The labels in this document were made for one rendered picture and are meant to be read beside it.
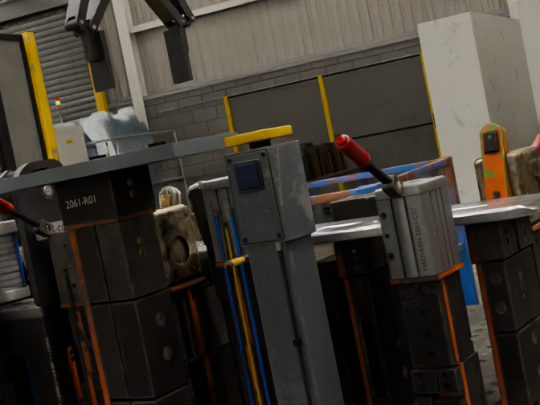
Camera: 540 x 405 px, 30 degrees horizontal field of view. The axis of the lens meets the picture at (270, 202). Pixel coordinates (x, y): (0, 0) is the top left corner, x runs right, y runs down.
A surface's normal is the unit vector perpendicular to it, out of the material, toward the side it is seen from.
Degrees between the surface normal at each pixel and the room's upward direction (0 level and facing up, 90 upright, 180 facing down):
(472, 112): 90
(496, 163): 78
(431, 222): 90
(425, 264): 90
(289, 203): 90
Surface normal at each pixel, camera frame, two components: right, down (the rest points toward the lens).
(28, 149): 0.93, -0.15
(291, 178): 0.82, -0.13
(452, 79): -0.43, 0.13
